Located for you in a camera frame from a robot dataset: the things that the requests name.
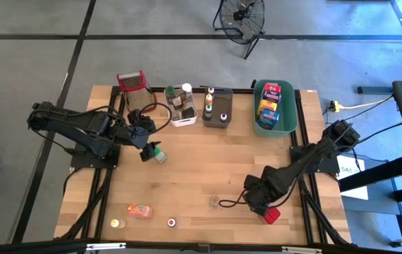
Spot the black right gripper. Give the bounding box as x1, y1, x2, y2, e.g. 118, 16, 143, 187
243, 173, 281, 217

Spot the green black pepper tin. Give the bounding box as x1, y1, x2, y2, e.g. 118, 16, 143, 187
153, 146, 168, 164

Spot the red square spice tin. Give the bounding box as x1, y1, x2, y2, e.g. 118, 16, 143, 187
262, 207, 281, 226

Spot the orange baking soda box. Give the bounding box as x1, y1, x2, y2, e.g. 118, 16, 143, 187
127, 203, 153, 220

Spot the dark glass spice jar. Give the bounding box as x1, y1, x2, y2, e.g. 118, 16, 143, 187
171, 92, 188, 111

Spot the Rice Krispies cereal box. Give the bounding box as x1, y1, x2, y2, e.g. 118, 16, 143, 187
256, 109, 281, 131

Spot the Corn Pops cereal box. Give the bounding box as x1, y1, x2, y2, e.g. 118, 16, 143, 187
259, 99, 279, 114

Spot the white plastic bin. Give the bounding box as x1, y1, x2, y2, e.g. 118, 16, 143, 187
164, 83, 199, 128

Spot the silver aluminium bar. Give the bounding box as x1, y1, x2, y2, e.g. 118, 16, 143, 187
281, 246, 323, 254
85, 242, 127, 251

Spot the grey translucent plastic bin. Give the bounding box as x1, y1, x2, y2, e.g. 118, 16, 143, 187
201, 86, 234, 129

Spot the white paper sheet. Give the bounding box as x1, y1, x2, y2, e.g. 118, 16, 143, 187
336, 155, 370, 201

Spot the teal plastic bin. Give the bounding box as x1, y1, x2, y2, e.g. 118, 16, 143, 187
252, 78, 298, 138

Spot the black floor fan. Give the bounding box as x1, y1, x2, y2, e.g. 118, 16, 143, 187
212, 0, 266, 60

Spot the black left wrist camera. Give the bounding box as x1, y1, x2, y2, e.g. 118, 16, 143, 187
126, 109, 157, 134

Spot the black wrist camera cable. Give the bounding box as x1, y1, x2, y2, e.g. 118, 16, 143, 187
217, 189, 250, 209
140, 102, 173, 135

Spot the metal box grater red handle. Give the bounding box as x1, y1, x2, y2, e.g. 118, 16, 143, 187
116, 69, 159, 114

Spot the black table edge frame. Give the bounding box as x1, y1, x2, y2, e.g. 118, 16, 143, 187
0, 84, 402, 254

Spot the black frame beam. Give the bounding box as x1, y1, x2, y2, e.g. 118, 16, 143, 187
338, 153, 402, 193

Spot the yellow extension cord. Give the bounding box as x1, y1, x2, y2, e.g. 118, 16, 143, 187
329, 94, 396, 113

